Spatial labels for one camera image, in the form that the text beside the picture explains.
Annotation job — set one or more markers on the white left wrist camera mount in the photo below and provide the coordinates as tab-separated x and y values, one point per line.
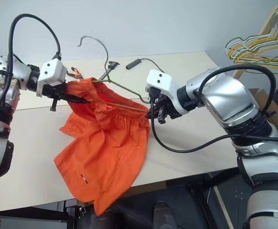
53	71

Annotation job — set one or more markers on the light wooden hanger rack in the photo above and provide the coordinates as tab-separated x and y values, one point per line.
267	21

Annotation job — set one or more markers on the orange black pliers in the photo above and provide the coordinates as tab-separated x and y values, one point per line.
76	73

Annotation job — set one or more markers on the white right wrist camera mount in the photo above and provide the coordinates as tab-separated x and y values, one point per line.
159	81

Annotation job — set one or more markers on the dark rounded shape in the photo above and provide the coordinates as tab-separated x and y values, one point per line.
163	214

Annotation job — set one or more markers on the light wooden stick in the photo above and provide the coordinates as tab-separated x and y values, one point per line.
222	205

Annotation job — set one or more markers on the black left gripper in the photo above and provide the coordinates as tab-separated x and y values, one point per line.
55	91

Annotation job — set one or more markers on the orange shorts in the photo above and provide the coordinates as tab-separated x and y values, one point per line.
110	148

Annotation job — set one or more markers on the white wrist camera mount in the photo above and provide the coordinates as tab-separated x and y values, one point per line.
53	71
159	81

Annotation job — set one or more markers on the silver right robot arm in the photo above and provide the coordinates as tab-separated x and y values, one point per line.
234	100

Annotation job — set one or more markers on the black table frame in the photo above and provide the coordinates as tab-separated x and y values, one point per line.
69	214

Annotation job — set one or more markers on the cardboard box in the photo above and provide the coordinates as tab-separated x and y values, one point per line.
260	100

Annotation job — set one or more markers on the black rectangular adapter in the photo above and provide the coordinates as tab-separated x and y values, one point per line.
132	64

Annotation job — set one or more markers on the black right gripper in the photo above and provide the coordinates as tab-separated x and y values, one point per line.
166	109

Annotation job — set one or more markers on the black vernier caliper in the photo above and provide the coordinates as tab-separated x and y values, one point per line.
110	66

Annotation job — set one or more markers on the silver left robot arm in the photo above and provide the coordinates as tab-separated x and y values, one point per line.
0	71

